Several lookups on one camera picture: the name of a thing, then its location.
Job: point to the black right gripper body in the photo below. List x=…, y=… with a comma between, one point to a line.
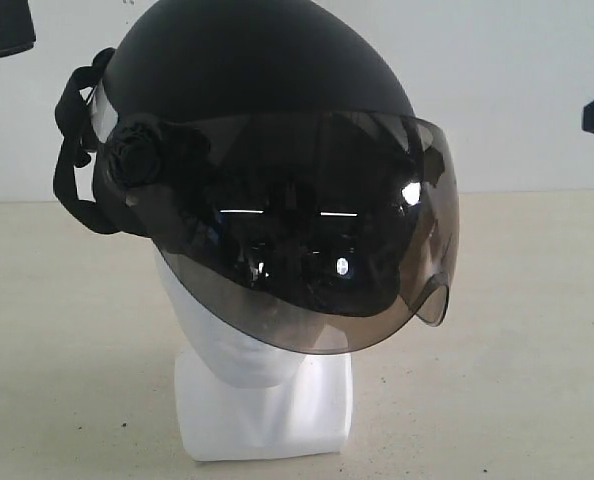
x=17, y=33

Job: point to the black helmet with tinted visor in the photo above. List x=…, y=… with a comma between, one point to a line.
x=274, y=159

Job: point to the white mannequin head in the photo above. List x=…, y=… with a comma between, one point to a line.
x=239, y=399

